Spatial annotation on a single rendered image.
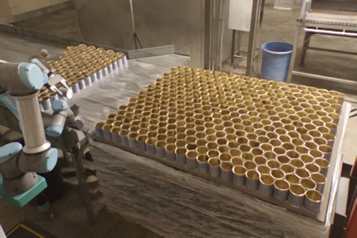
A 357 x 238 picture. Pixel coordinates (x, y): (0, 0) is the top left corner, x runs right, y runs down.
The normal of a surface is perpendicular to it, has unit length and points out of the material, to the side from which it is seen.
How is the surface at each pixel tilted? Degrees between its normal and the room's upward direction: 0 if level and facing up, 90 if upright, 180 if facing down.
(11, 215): 0
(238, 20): 90
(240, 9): 90
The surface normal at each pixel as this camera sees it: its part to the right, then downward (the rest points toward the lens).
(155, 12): -0.50, 0.46
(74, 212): -0.04, -0.86
